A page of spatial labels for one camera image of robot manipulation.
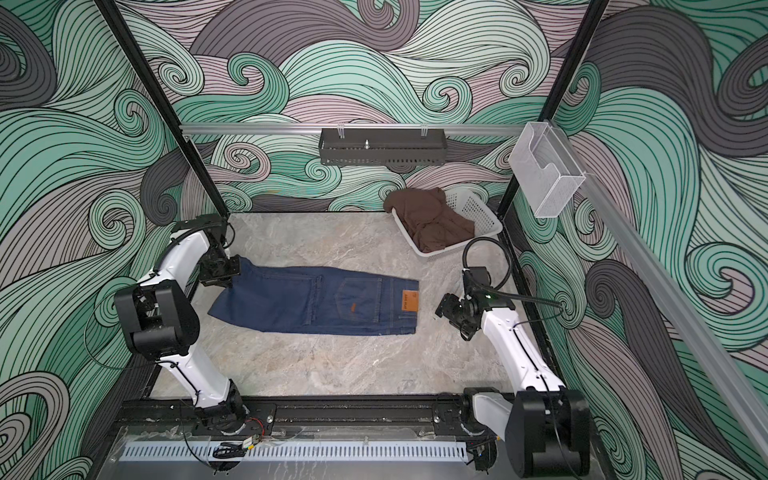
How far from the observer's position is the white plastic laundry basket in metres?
1.00

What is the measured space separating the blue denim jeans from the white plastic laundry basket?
0.44ft

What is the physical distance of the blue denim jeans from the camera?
89 cm
